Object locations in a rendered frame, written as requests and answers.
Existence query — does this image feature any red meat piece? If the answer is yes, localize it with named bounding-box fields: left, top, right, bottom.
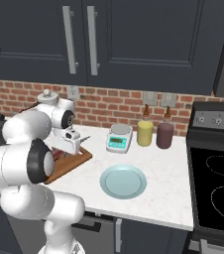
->
left=51, top=148, right=67, bottom=162

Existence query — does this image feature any black drawer handle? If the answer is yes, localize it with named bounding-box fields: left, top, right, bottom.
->
left=71, top=220, right=102, bottom=233

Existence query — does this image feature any grey lower cupboard handle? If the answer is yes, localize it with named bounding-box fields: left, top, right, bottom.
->
left=114, top=217, right=123, bottom=254

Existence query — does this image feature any black stove with hob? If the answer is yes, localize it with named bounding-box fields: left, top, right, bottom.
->
left=185, top=100, right=224, bottom=254

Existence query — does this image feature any grey cupboard handle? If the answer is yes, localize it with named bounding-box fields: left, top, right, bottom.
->
left=61, top=5, right=79, bottom=75
left=114, top=217, right=123, bottom=254
left=85, top=5, right=101, bottom=76

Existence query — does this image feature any dark red sauce bottle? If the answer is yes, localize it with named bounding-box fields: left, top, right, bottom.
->
left=156, top=105, right=175, bottom=150

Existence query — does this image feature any brown wooden cutting board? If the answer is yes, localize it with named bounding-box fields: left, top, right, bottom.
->
left=44, top=146, right=94, bottom=186

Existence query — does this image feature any white kitchen scale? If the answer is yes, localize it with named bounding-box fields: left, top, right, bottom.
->
left=105, top=123, right=134, bottom=155

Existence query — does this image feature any grey knife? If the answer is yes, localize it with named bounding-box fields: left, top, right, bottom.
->
left=78, top=134, right=92, bottom=144

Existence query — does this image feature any dark cupboard door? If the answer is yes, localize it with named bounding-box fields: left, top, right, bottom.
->
left=81, top=0, right=224, bottom=96
left=119, top=217, right=188, bottom=254
left=0, top=0, right=89, bottom=87

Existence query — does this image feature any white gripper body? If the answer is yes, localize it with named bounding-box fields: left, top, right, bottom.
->
left=44, top=131, right=82, bottom=156

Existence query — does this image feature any dark lower cupboard door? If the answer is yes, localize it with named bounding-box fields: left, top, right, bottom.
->
left=119, top=217, right=188, bottom=254

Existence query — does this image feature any yellow sauce bottle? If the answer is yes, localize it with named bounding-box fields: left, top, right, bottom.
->
left=136, top=103, right=155, bottom=148

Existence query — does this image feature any dark drawer front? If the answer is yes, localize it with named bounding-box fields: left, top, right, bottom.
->
left=8, top=209, right=119, bottom=254

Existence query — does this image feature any grey wall socket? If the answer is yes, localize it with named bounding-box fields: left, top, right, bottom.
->
left=142, top=90, right=159, bottom=106
left=160, top=91, right=177, bottom=108
left=65, top=84, right=80, bottom=100

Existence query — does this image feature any light blue plate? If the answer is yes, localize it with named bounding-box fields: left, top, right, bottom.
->
left=99, top=164, right=149, bottom=200

